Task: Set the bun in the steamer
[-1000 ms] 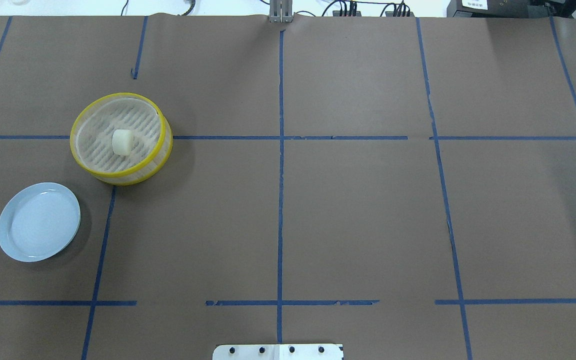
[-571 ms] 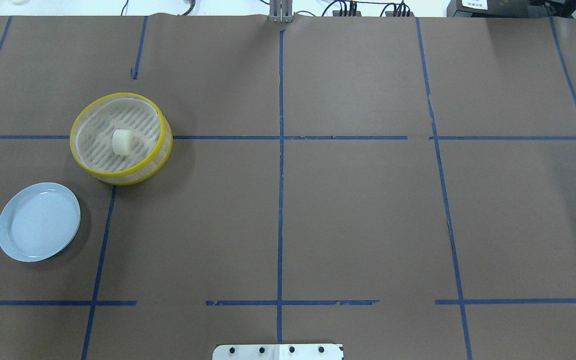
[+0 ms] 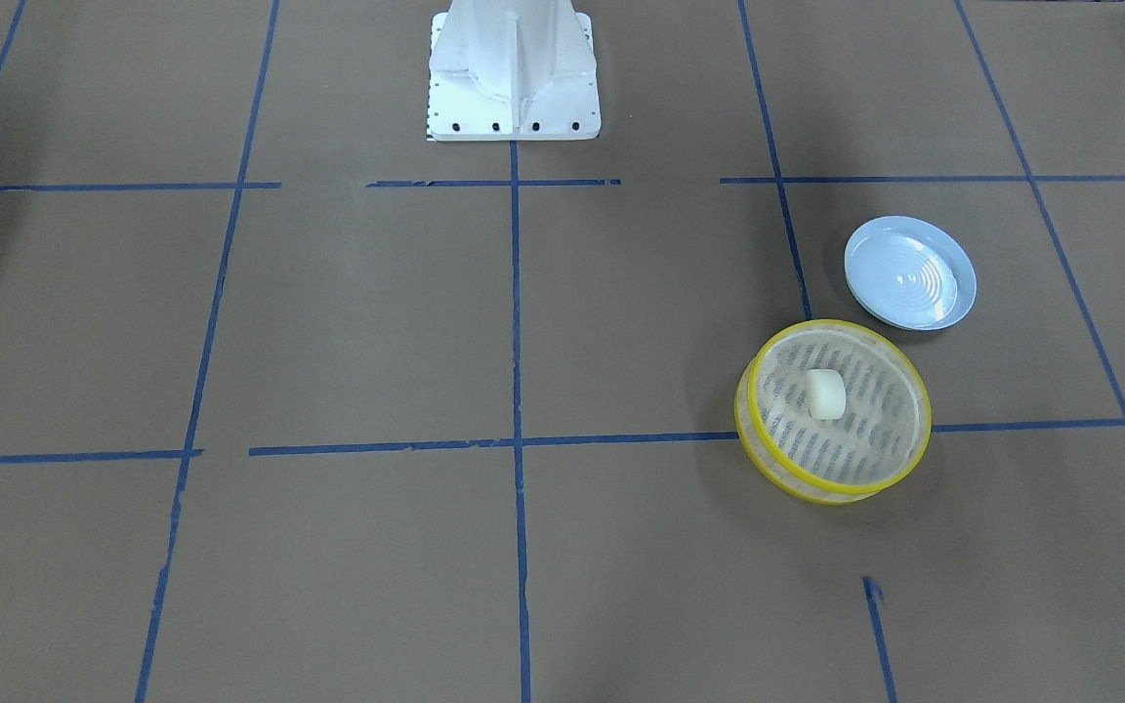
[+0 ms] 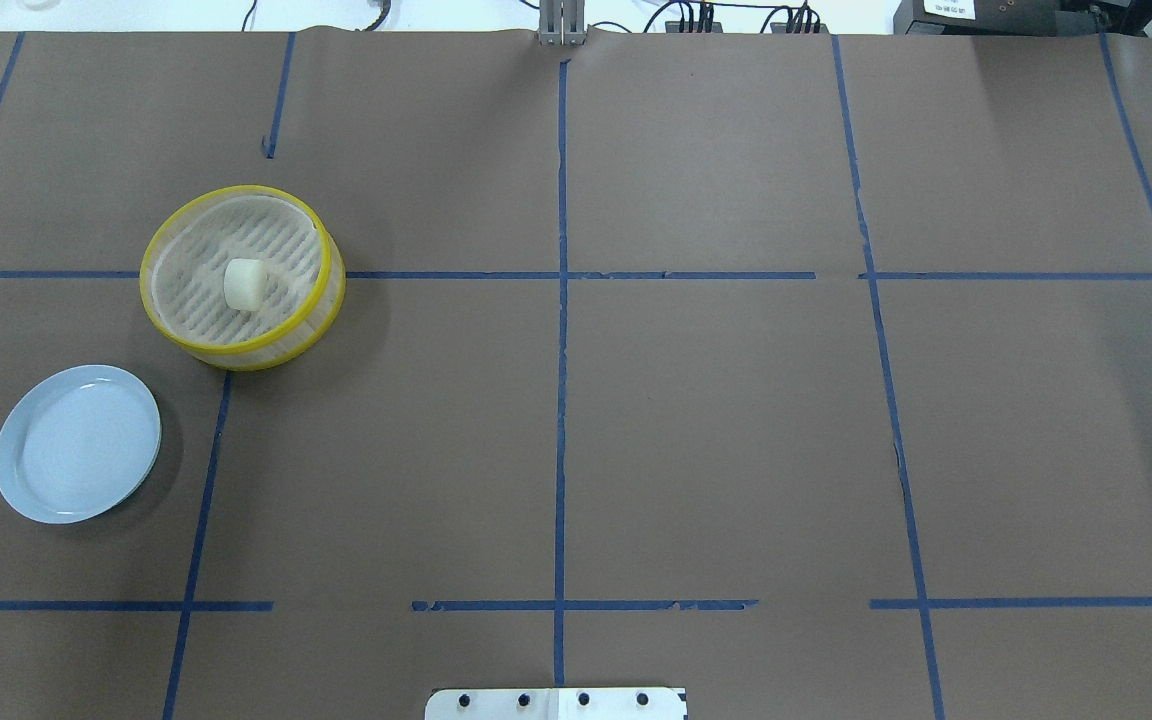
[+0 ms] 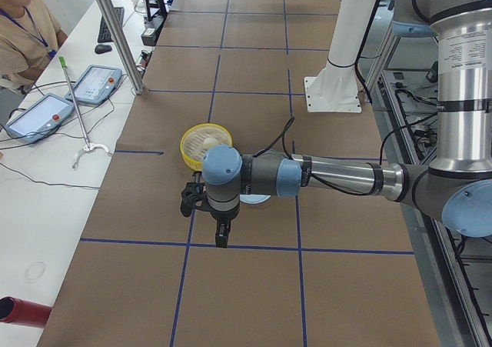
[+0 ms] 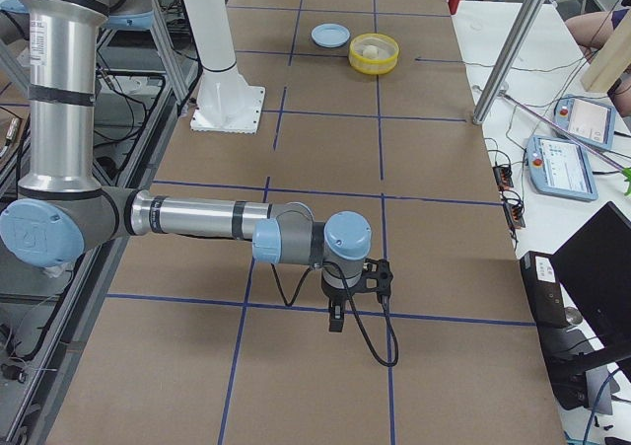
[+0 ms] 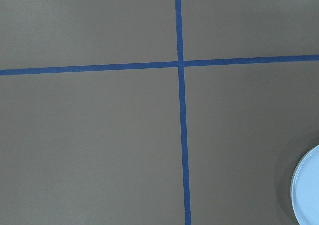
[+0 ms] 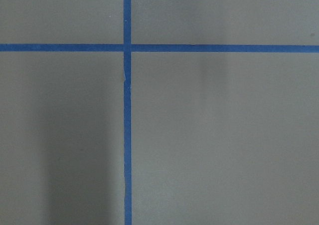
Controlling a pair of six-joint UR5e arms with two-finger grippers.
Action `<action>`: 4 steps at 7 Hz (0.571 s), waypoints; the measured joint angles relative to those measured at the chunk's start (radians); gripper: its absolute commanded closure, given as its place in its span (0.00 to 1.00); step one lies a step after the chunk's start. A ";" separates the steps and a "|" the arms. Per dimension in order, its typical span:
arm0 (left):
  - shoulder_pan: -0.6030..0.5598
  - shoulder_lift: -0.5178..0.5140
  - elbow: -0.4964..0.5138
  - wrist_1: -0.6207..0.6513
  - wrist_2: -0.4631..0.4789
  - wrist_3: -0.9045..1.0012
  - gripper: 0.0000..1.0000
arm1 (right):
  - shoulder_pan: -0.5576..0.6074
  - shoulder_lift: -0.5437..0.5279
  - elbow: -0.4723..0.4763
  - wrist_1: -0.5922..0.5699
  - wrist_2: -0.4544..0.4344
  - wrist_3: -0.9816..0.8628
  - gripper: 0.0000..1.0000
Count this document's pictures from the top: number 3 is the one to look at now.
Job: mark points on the white pedestal column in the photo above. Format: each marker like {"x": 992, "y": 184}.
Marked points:
{"x": 512, "y": 70}

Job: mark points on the light blue plate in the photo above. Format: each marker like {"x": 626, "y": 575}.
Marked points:
{"x": 910, "y": 274}

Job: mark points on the white steamed bun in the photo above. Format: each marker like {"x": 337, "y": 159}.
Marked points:
{"x": 826, "y": 394}

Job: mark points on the yellow round steamer basket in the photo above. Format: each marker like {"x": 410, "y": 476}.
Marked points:
{"x": 880, "y": 438}

